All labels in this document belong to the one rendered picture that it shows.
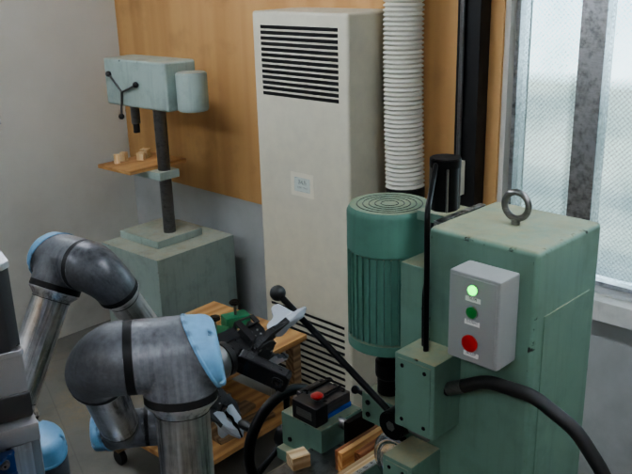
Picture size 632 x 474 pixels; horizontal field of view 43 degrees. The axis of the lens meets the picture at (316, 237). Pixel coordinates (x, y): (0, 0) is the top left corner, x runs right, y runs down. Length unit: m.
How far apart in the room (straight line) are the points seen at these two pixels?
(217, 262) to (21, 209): 1.13
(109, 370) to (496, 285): 0.61
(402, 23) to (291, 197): 0.86
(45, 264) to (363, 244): 0.72
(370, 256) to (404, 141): 1.51
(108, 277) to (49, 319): 0.18
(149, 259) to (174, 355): 2.59
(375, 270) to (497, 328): 0.35
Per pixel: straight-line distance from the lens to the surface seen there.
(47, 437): 1.83
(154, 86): 3.73
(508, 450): 1.52
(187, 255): 3.86
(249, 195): 4.01
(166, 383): 1.24
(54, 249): 1.88
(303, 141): 3.25
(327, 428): 1.90
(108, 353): 1.23
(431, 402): 1.47
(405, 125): 3.06
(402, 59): 3.03
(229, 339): 1.67
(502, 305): 1.34
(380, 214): 1.56
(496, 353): 1.37
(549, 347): 1.45
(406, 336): 1.61
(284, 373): 1.63
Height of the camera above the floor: 1.97
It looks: 19 degrees down
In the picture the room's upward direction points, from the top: 2 degrees counter-clockwise
